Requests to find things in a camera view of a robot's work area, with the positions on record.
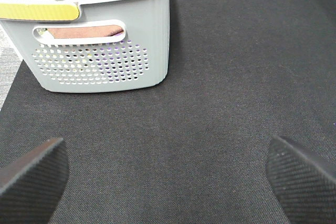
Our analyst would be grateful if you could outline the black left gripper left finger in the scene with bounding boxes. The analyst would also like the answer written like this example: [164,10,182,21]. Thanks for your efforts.
[1,138,69,223]

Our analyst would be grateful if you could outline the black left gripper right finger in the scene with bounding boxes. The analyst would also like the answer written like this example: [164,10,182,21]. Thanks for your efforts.
[266,135,335,223]

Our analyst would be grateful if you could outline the black fabric table mat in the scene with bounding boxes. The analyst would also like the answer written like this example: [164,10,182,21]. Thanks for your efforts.
[1,0,335,223]

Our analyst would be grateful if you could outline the grey perforated laundry basket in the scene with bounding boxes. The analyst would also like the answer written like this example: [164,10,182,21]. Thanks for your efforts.
[1,0,170,93]

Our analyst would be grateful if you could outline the brown towel in basket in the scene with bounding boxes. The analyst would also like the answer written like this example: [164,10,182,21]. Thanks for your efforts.
[47,25,124,39]

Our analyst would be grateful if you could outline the yellow foam edge strip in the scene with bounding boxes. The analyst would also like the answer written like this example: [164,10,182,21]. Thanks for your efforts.
[1,3,80,21]

